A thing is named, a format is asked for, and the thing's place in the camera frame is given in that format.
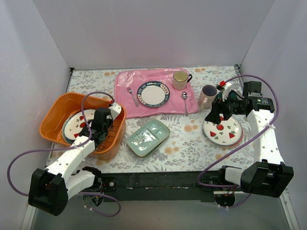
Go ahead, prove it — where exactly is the orange plastic bin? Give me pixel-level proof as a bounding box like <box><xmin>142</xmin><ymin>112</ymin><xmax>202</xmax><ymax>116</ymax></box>
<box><xmin>40</xmin><ymin>92</ymin><xmax>126</xmax><ymax>161</ymax></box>

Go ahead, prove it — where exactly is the metal spoon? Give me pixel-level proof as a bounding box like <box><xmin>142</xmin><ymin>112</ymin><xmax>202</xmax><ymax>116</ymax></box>
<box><xmin>181</xmin><ymin>92</ymin><xmax>189</xmax><ymax>116</ymax></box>

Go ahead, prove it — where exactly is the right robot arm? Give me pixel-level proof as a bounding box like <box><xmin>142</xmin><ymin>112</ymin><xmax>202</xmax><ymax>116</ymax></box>
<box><xmin>205</xmin><ymin>81</ymin><xmax>294</xmax><ymax>197</ymax></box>

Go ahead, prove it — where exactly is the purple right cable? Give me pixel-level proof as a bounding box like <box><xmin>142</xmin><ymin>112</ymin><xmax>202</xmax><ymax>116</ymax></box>
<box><xmin>196</xmin><ymin>74</ymin><xmax>281</xmax><ymax>208</ymax></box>

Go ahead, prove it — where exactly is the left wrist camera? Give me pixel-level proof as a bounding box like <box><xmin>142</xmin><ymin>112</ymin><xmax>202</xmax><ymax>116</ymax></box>
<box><xmin>109</xmin><ymin>102</ymin><xmax>122</xmax><ymax>120</ymax></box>

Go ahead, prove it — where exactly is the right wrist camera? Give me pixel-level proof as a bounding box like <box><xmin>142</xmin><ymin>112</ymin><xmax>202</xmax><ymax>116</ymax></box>
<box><xmin>216</xmin><ymin>80</ymin><xmax>232</xmax><ymax>101</ymax></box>

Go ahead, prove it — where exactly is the white watermelon plate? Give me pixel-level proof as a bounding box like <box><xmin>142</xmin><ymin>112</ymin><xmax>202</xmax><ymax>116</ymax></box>
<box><xmin>203</xmin><ymin>114</ymin><xmax>243</xmax><ymax>141</ymax></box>
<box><xmin>62</xmin><ymin>109</ymin><xmax>95</xmax><ymax>140</ymax></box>

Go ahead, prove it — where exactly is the cream mug black handle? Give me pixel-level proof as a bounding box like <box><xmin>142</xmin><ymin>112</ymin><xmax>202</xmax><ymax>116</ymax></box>
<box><xmin>172</xmin><ymin>71</ymin><xmax>192</xmax><ymax>90</ymax></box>

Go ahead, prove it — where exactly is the metal fork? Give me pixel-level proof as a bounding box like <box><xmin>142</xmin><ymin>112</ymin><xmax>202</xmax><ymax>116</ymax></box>
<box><xmin>127</xmin><ymin>87</ymin><xmax>139</xmax><ymax>107</ymax></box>

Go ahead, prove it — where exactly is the cream plate dark red rim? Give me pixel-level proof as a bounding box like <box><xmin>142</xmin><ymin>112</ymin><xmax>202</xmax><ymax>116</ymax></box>
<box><xmin>62</xmin><ymin>119</ymin><xmax>74</xmax><ymax>144</ymax></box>

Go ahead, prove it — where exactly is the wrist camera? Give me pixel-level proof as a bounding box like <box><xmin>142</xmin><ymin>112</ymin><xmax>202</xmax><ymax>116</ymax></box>
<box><xmin>109</xmin><ymin>102</ymin><xmax>122</xmax><ymax>120</ymax></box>
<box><xmin>216</xmin><ymin>80</ymin><xmax>232</xmax><ymax>101</ymax></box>

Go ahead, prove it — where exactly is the dark green mug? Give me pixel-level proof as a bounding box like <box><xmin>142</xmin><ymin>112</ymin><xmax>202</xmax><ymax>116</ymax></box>
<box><xmin>213</xmin><ymin>91</ymin><xmax>242</xmax><ymax>106</ymax></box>

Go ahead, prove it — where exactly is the white plate green rim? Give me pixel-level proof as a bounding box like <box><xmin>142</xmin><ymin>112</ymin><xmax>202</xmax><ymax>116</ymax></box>
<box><xmin>137</xmin><ymin>81</ymin><xmax>170</xmax><ymax>108</ymax></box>

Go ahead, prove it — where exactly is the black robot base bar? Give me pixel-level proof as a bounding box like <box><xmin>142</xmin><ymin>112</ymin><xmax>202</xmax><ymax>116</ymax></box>
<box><xmin>100</xmin><ymin>171</ymin><xmax>231</xmax><ymax>202</ymax></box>

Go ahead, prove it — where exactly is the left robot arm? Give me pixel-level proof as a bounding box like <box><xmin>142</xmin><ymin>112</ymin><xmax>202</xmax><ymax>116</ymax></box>
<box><xmin>28</xmin><ymin>107</ymin><xmax>118</xmax><ymax>216</ymax></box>

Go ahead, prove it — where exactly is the light green divided tray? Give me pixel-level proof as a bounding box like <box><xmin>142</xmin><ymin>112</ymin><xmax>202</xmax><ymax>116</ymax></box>
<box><xmin>127</xmin><ymin>119</ymin><xmax>170</xmax><ymax>158</ymax></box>

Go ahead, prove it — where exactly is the aluminium frame rail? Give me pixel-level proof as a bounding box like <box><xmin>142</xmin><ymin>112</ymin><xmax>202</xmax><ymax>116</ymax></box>
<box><xmin>234</xmin><ymin>64</ymin><xmax>274</xmax><ymax>173</ymax></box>

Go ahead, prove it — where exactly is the pink mug purple inside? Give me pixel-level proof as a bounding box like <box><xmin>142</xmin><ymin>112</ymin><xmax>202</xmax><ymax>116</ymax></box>
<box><xmin>198</xmin><ymin>85</ymin><xmax>217</xmax><ymax>110</ymax></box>

